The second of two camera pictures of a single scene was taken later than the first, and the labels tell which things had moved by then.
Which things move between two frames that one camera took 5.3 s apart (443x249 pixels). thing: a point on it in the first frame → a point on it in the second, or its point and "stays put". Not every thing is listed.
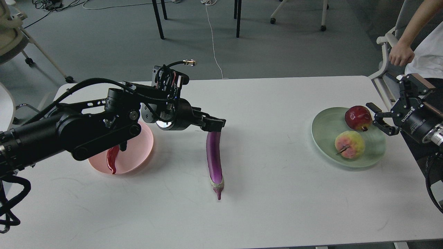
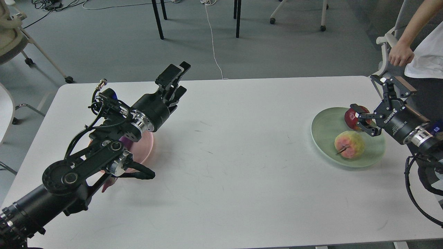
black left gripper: [180, 116] → [153, 104]
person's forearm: [426, 11] stays put
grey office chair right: [385, 79] stays put
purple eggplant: [214, 156] → [126, 142]
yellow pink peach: [350, 144] stays put
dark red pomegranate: [359, 118] stays put
